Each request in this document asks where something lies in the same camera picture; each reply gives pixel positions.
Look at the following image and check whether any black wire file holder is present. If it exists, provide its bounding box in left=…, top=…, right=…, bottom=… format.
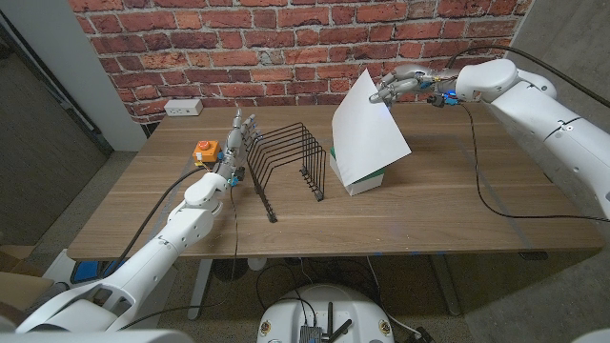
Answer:
left=245, top=122, right=328, bottom=224

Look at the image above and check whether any red brick printed backdrop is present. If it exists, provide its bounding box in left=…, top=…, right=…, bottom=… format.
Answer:
left=69, top=0, right=533, bottom=126

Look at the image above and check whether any blue floor box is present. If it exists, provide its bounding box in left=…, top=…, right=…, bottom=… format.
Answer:
left=71, top=260, right=115, bottom=285

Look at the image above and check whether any white power outlet strip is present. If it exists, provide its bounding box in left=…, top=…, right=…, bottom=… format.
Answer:
left=163, top=98, right=204, bottom=117

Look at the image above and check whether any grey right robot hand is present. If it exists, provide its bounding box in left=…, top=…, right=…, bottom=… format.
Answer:
left=369, top=64, right=453, bottom=106

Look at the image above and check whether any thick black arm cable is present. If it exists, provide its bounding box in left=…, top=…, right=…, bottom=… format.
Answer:
left=102, top=165, right=207, bottom=280
left=445, top=44, right=610, bottom=109

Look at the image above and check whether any brown cardboard box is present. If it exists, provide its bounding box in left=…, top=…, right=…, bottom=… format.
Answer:
left=0, top=245, right=56, bottom=325

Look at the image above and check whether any white table leg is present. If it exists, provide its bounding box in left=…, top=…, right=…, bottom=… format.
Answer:
left=188, top=258, right=214, bottom=321

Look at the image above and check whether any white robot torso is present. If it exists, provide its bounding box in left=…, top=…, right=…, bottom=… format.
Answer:
left=255, top=284, right=396, bottom=343

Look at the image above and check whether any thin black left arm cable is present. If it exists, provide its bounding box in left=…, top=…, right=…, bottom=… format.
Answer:
left=117, top=183, right=240, bottom=331

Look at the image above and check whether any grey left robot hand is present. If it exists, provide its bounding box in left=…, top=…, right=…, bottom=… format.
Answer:
left=216, top=108, right=262, bottom=178

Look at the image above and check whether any grey table leg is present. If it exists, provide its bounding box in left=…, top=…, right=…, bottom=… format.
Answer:
left=431, top=254, right=461, bottom=316

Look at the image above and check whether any white block with green top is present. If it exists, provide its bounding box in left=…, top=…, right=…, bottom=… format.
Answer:
left=328, top=147, right=386, bottom=197

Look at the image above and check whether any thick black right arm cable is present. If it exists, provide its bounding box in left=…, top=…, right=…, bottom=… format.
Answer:
left=445, top=44, right=610, bottom=109

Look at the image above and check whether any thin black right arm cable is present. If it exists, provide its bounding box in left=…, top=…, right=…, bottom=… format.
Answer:
left=457, top=101, right=610, bottom=224

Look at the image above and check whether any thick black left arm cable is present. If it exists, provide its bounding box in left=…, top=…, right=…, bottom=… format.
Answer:
left=102, top=165, right=207, bottom=280

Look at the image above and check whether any orange emergency stop button box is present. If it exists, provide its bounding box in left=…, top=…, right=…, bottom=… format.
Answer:
left=192, top=139, right=224, bottom=166

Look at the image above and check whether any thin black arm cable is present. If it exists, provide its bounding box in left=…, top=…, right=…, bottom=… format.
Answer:
left=457, top=101, right=610, bottom=224
left=117, top=183, right=240, bottom=331

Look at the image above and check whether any white paper file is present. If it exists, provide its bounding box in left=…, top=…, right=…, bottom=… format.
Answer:
left=331, top=68, right=413, bottom=188

